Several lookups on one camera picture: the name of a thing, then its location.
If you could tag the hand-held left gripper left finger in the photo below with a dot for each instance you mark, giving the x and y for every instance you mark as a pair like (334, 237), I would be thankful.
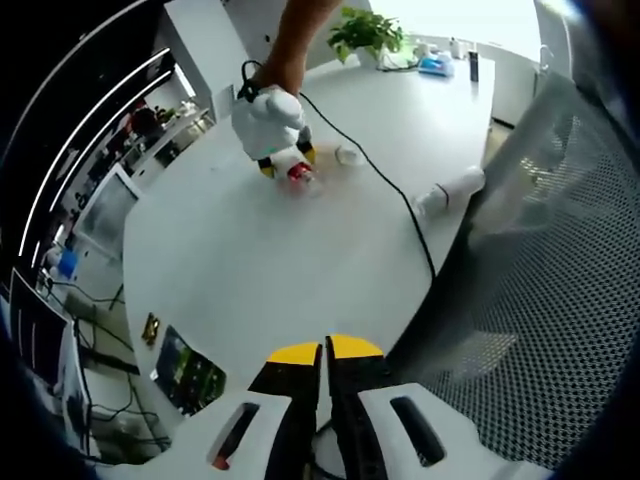
(260, 430)

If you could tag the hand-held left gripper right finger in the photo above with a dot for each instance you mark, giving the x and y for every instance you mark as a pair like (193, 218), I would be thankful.
(370, 420)

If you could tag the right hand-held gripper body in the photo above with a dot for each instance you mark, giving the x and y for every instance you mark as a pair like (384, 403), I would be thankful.
(270, 125)

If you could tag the red collar skincare bottle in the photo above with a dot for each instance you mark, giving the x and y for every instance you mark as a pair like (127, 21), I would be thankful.
(300, 175)

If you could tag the small white skincare bottle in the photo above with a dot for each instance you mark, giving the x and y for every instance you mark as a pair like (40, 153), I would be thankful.
(348, 155)
(450, 192)

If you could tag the dark green packet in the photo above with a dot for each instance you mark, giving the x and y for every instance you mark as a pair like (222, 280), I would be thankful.
(190, 370)

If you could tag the small gold packet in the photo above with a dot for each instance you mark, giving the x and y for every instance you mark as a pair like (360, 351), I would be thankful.
(151, 327)

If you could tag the small white pump bottle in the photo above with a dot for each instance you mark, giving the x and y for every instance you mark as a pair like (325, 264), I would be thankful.
(455, 48)

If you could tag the white office desk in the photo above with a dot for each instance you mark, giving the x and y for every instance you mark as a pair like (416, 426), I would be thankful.
(175, 135)

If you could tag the potted green plant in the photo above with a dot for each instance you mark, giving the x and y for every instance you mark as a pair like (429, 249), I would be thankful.
(365, 32)

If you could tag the blue tissue pack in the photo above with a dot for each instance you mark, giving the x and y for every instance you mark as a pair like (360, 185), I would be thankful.
(435, 66)

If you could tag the white partition screen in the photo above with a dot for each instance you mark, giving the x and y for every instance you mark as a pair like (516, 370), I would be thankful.
(107, 210)

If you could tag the grey mesh office chair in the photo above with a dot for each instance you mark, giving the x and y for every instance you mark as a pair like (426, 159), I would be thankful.
(525, 350)

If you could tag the ceiling light strip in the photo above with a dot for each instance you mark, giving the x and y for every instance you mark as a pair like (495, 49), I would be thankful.
(75, 125)
(90, 145)

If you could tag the small white desk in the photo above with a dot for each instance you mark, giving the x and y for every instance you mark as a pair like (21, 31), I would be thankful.
(80, 385)

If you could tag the black rectangular object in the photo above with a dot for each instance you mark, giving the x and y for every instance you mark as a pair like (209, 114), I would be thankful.
(474, 65)

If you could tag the blue plastic bin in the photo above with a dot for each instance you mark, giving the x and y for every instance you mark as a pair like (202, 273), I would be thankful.
(69, 261)

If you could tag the black monitor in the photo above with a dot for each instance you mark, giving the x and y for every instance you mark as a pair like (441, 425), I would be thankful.
(37, 330)

